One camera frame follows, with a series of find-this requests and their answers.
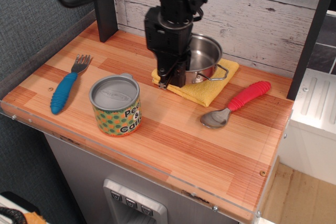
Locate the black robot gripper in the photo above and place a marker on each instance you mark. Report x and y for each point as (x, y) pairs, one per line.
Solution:
(170, 43)

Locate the stainless steel pot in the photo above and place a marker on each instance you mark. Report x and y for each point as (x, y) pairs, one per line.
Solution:
(206, 53)

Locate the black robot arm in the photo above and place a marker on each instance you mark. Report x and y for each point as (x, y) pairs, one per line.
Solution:
(178, 11)

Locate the folded yellow towel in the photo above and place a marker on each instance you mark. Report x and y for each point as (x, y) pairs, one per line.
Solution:
(205, 92)

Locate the peas and carrots toy can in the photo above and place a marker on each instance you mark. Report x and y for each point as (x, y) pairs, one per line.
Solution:
(116, 104)

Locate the grey toy fridge cabinet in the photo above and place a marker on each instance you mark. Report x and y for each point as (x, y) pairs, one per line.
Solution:
(85, 173)

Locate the white toy sink unit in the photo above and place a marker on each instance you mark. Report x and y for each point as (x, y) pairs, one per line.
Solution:
(308, 144)

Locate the silver ice dispenser panel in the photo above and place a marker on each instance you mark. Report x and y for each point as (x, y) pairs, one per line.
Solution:
(129, 206)

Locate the orange object bottom left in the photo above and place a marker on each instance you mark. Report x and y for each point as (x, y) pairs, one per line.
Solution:
(34, 218)

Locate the red handled spoon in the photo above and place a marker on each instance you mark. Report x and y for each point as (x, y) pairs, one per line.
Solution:
(219, 118)

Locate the dark left vertical post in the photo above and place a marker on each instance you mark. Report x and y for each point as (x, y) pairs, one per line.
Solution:
(106, 19)

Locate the dark vertical post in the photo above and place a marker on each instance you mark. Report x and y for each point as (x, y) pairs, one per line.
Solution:
(106, 19)
(304, 59)

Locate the blue handled fork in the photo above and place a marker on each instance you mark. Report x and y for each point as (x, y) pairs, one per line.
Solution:
(62, 92)

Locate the dark right vertical post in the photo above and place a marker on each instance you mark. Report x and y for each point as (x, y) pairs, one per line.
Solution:
(304, 59)

